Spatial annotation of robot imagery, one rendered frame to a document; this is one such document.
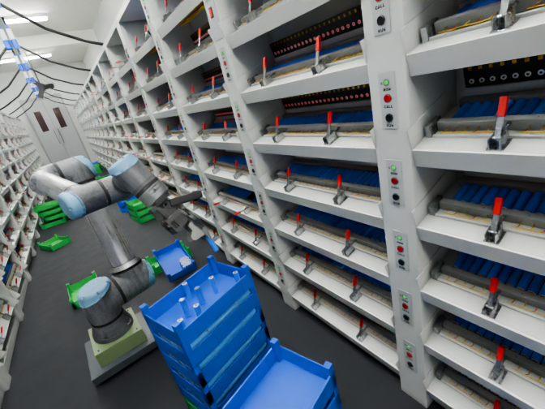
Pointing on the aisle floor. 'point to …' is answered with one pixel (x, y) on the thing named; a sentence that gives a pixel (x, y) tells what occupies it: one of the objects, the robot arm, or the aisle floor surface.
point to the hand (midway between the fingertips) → (208, 234)
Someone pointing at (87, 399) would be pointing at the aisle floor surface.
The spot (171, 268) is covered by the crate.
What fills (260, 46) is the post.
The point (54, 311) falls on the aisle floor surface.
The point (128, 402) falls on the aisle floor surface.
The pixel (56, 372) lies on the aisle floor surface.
